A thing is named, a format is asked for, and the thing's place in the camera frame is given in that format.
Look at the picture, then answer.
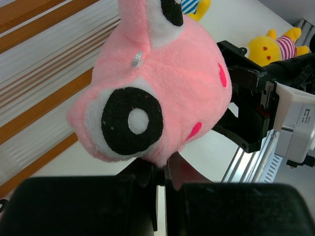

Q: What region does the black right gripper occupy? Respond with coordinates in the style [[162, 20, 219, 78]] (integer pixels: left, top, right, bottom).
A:
[[214, 41, 279, 153]]

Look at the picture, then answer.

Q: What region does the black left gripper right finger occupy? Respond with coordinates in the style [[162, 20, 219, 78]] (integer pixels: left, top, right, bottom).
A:
[[164, 153, 315, 236]]

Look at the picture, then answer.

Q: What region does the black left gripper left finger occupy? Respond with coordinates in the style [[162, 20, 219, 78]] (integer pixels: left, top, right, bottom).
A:
[[0, 159, 158, 236]]

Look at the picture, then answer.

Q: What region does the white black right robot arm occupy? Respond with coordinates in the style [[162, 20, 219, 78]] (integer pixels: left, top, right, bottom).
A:
[[213, 41, 315, 153]]

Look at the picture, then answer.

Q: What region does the brown wooden shelf rack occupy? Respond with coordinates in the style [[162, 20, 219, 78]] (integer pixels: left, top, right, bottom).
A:
[[0, 0, 120, 197]]

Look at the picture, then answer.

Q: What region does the yellow pink-striped toy right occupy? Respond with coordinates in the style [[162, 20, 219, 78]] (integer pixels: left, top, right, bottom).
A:
[[245, 27, 310, 66]]

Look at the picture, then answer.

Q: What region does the yellow blue-striped toy right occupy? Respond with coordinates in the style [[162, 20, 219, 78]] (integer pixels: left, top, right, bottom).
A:
[[181, 0, 212, 22]]

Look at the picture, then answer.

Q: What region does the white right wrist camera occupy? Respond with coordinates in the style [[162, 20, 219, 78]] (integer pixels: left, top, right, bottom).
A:
[[273, 83, 315, 168]]

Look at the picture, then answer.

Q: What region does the aluminium front rail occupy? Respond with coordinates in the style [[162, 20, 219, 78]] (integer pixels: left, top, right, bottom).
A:
[[222, 32, 315, 182]]

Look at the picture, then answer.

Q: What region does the perforated grey cable duct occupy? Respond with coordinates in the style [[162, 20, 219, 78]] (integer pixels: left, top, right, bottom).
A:
[[260, 154, 283, 183]]

